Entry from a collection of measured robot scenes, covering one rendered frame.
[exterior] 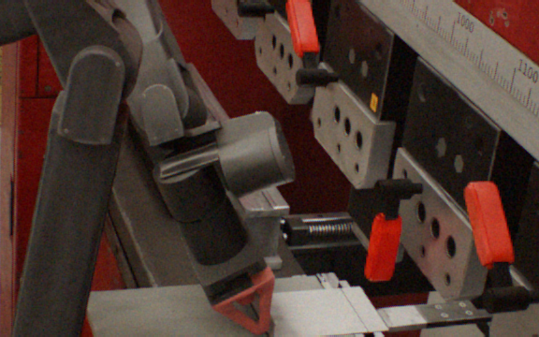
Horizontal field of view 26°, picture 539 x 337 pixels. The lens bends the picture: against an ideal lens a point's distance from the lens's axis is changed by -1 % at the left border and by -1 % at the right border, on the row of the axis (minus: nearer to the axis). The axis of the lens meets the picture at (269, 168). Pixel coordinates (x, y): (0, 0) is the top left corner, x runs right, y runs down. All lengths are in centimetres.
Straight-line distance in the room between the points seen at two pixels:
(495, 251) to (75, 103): 31
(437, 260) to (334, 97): 26
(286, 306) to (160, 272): 32
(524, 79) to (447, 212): 15
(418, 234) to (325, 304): 28
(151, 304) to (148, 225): 41
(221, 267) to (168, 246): 46
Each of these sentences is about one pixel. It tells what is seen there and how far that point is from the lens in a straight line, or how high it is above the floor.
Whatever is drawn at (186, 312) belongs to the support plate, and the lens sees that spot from 122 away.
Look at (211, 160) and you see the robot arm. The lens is 107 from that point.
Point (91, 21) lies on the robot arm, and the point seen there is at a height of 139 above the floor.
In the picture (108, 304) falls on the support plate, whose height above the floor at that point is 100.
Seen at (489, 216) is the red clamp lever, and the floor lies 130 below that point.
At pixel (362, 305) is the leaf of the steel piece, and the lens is 126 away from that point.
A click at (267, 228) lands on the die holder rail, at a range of 153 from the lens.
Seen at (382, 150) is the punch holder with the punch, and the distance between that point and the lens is 108.
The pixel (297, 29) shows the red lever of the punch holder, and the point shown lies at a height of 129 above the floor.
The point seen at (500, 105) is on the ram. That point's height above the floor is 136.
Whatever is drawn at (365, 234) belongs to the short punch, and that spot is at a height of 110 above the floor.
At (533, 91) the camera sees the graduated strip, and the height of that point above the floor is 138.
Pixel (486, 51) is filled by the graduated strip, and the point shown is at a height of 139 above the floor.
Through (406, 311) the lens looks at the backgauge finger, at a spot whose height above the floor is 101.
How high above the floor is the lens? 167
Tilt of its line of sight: 26 degrees down
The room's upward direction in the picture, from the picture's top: 7 degrees clockwise
